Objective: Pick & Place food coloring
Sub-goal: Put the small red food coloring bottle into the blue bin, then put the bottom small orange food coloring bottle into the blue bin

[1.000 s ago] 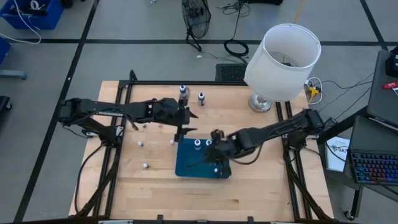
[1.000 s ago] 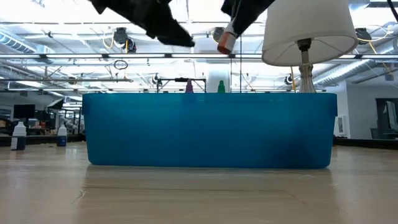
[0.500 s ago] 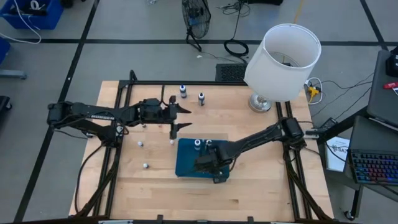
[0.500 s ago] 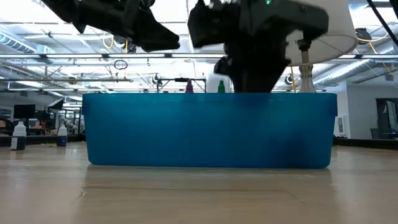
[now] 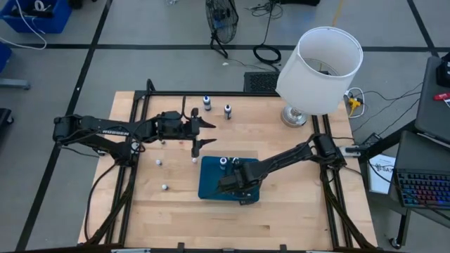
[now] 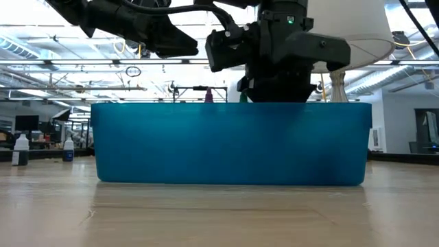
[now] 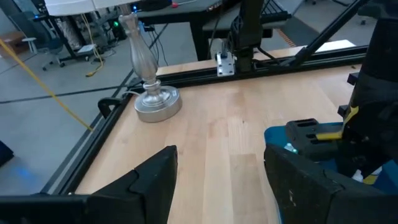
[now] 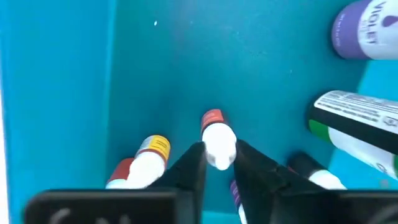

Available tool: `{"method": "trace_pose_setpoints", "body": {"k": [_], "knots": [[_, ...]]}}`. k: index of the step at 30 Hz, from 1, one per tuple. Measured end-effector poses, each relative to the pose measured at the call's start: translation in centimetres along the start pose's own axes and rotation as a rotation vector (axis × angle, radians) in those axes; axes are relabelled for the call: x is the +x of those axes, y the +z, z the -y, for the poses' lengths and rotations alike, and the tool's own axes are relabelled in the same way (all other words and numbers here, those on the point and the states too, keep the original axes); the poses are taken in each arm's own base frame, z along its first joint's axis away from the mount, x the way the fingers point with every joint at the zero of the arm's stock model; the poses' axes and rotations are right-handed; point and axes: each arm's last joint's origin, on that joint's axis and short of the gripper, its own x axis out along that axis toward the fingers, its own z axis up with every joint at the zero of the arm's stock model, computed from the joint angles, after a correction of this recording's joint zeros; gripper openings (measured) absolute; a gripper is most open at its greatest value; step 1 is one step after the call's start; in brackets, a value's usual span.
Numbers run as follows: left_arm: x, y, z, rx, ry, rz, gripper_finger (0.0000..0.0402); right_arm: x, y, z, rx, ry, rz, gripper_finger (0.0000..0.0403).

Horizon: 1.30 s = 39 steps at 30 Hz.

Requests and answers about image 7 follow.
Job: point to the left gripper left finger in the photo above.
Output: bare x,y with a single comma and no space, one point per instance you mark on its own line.
109,205

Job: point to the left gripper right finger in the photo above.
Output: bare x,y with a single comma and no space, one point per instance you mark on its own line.
311,196

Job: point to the blue plastic bin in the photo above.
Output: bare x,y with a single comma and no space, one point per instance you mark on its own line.
275,137

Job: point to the black table clamp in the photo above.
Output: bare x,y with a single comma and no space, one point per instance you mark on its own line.
104,105

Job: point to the silver lamp base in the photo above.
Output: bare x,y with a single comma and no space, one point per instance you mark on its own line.
155,105

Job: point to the metal mounting plate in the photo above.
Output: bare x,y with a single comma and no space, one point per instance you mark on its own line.
225,65

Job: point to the office chair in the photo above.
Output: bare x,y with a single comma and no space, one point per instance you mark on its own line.
54,46

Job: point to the white stool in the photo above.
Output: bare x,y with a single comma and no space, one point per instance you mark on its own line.
29,40

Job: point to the cardboard box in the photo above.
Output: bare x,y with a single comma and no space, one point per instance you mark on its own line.
14,42

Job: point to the black desk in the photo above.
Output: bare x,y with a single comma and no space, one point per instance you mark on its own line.
199,31

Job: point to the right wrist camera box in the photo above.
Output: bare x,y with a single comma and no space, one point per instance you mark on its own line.
303,146

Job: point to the black diagonal frame strut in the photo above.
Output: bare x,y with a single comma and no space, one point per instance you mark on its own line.
326,31

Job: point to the black table edge rail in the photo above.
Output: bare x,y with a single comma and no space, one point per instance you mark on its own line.
192,76

